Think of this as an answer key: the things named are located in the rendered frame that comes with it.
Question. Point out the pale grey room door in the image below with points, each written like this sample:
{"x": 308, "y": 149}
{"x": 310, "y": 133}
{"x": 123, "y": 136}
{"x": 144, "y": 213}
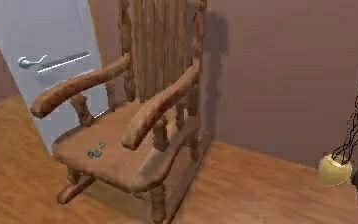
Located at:
{"x": 53, "y": 30}

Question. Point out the brown wooden armchair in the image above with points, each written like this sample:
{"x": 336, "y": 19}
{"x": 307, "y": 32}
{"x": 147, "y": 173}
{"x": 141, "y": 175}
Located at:
{"x": 120, "y": 160}

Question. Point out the yellow round vase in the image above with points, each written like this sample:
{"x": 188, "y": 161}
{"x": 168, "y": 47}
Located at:
{"x": 333, "y": 170}

